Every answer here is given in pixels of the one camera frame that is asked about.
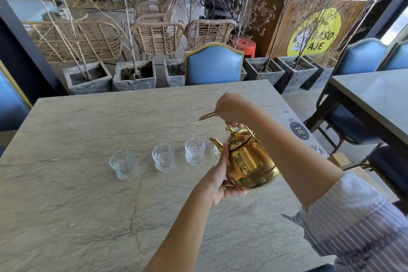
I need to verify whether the beige marble table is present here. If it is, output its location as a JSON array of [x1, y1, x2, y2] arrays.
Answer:
[[0, 79, 335, 272]]

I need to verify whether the gold metal teapot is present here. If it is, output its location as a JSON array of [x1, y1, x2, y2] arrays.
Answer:
[[198, 111, 281, 190]]

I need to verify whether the person's right forearm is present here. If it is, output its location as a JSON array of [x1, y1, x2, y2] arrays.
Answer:
[[255, 112, 408, 272]]

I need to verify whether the grey black-legged table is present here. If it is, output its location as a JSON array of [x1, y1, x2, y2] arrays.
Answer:
[[304, 68, 408, 201]]

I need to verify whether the clear patterned glass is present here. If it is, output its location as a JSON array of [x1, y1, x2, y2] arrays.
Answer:
[[152, 143, 175, 173], [184, 138, 207, 166], [212, 132, 231, 158], [109, 150, 138, 180]]

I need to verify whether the group of rattan chairs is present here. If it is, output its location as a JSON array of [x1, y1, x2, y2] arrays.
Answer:
[[0, 0, 238, 64]]

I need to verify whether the black round sticker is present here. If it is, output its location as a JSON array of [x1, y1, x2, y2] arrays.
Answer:
[[289, 121, 310, 141]]

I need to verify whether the blue gold-framed chair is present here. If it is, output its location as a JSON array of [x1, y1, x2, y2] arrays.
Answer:
[[376, 40, 408, 71], [184, 42, 245, 86], [343, 144, 408, 205], [315, 38, 388, 154], [0, 59, 32, 156]]

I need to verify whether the wooden board with yellow sign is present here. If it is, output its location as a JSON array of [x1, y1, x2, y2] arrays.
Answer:
[[266, 0, 367, 59]]

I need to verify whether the red plastic stool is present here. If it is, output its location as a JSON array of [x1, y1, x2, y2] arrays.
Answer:
[[235, 38, 257, 59]]

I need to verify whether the person's left forearm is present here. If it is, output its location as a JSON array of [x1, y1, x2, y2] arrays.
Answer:
[[143, 187, 214, 272]]

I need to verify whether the row of potted bare trees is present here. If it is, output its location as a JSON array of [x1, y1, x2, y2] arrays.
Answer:
[[31, 0, 399, 95]]

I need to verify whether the person's right hand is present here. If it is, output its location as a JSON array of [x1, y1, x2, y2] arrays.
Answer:
[[214, 92, 272, 129]]

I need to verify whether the person's left hand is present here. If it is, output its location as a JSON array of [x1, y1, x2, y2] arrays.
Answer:
[[198, 144, 248, 207]]

